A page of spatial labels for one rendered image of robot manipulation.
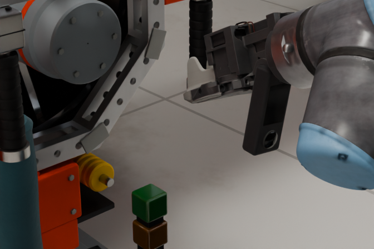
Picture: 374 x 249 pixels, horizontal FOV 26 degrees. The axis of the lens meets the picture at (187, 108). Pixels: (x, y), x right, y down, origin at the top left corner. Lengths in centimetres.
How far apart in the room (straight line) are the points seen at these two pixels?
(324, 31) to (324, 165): 15
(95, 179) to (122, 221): 83
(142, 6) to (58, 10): 31
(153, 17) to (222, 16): 254
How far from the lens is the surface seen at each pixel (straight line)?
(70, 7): 118
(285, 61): 92
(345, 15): 86
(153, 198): 117
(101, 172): 152
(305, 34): 90
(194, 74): 108
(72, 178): 145
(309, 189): 251
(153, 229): 120
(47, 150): 141
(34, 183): 126
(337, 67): 83
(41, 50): 119
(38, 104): 150
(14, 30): 104
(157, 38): 148
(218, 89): 101
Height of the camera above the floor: 127
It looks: 25 degrees down
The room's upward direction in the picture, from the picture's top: straight up
